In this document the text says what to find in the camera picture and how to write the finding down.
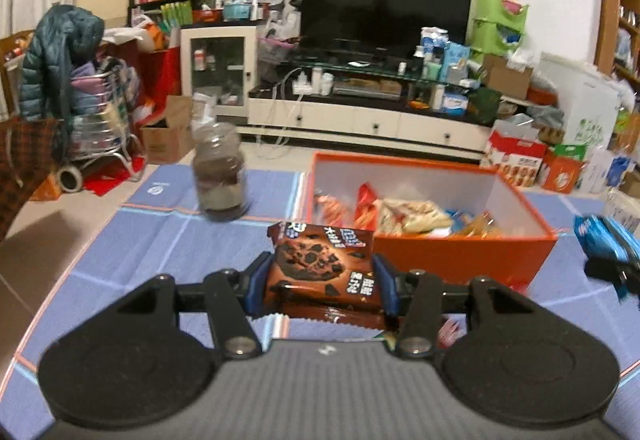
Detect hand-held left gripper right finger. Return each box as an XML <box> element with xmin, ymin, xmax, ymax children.
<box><xmin>372</xmin><ymin>254</ymin><xmax>526</xmax><ymax>360</ymax></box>

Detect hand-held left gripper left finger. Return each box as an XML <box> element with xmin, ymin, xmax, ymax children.
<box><xmin>117</xmin><ymin>252</ymin><xmax>273</xmax><ymax>358</ymax></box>

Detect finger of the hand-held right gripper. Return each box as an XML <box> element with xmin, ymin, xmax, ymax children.
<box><xmin>584</xmin><ymin>257</ymin><xmax>633</xmax><ymax>301</ymax></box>

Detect light blue snack packet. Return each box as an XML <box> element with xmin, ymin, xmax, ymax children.
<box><xmin>572</xmin><ymin>215</ymin><xmax>640</xmax><ymax>271</ymax></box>

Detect brown chocolate cookie packet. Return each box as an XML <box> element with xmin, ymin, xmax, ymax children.
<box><xmin>267</xmin><ymin>221</ymin><xmax>388</xmax><ymax>331</ymax></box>

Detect orange cardboard box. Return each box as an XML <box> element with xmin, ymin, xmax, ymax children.
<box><xmin>302</xmin><ymin>151</ymin><xmax>558</xmax><ymax>293</ymax></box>

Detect snack packets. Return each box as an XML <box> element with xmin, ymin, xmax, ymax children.
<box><xmin>375</xmin><ymin>198</ymin><xmax>453</xmax><ymax>235</ymax></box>

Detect yellow snack packet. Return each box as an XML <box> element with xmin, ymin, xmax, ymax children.
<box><xmin>452</xmin><ymin>212</ymin><xmax>503</xmax><ymax>237</ymax></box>

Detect red white snack packet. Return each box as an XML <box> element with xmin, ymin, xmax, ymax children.
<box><xmin>435</xmin><ymin>317</ymin><xmax>468</xmax><ymax>348</ymax></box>

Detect bright red snack packet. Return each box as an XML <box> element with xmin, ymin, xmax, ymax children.
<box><xmin>354</xmin><ymin>182</ymin><xmax>382</xmax><ymax>230</ymax></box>

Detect orange striped snack packet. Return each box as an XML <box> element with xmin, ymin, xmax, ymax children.
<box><xmin>315</xmin><ymin>192</ymin><xmax>357</xmax><ymax>230</ymax></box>

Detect orange green carton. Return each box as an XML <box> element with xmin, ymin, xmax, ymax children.
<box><xmin>542</xmin><ymin>145</ymin><xmax>588</xmax><ymax>193</ymax></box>

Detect glass jar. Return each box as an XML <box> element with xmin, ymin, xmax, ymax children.
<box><xmin>191</xmin><ymin>120</ymin><xmax>249</xmax><ymax>222</ymax></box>

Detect blue checked tablecloth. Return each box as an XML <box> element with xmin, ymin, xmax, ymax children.
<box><xmin>0</xmin><ymin>165</ymin><xmax>640</xmax><ymax>440</ymax></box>

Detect red and white carton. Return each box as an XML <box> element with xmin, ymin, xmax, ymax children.
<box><xmin>482</xmin><ymin>129</ymin><xmax>548</xmax><ymax>186</ymax></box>

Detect open floor cardboard box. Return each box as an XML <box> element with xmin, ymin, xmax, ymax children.
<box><xmin>140</xmin><ymin>95</ymin><xmax>196</xmax><ymax>165</ymax></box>

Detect white television stand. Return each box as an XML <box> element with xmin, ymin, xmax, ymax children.
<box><xmin>248</xmin><ymin>55</ymin><xmax>501</xmax><ymax>153</ymax></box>

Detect blue tissue box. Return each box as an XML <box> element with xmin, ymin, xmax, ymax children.
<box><xmin>442</xmin><ymin>90</ymin><xmax>471</xmax><ymax>113</ymax></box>

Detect dark green bag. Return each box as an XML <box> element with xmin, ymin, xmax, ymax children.
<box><xmin>467</xmin><ymin>87</ymin><xmax>503</xmax><ymax>126</ymax></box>

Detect brown cardboard box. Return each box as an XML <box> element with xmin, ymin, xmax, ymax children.
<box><xmin>482</xmin><ymin>52</ymin><xmax>536</xmax><ymax>101</ymax></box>

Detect white glass door cabinet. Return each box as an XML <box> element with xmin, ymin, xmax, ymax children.
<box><xmin>180</xmin><ymin>25</ymin><xmax>258</xmax><ymax>121</ymax></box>

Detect metal folding cart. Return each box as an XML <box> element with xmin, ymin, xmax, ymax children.
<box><xmin>60</xmin><ymin>57</ymin><xmax>146</xmax><ymax>181</ymax></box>

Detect red shopping bag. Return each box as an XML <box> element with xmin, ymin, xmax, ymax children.
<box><xmin>137</xmin><ymin>45</ymin><xmax>183</xmax><ymax>121</ymax></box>

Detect light blue carton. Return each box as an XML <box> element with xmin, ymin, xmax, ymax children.
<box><xmin>442</xmin><ymin>42</ymin><xmax>471</xmax><ymax>81</ymax></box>

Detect wooden display shelf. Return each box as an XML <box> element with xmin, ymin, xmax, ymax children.
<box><xmin>595</xmin><ymin>0</ymin><xmax>640</xmax><ymax>86</ymax></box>

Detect blue white tissue pack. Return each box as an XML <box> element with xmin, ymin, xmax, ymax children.
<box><xmin>419</xmin><ymin>26</ymin><xmax>451</xmax><ymax>53</ymax></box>

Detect dark plaid bag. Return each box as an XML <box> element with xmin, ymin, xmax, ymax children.
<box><xmin>0</xmin><ymin>115</ymin><xmax>58</xmax><ymax>241</ymax></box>

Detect green stacked storage bins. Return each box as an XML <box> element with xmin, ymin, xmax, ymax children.
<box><xmin>470</xmin><ymin>0</ymin><xmax>530</xmax><ymax>66</ymax></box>

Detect black television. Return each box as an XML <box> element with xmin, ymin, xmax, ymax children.
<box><xmin>300</xmin><ymin>0</ymin><xmax>475</xmax><ymax>63</ymax></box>

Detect dark teal puffer jacket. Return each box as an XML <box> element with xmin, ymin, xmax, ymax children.
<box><xmin>19</xmin><ymin>5</ymin><xmax>106</xmax><ymax>121</ymax></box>

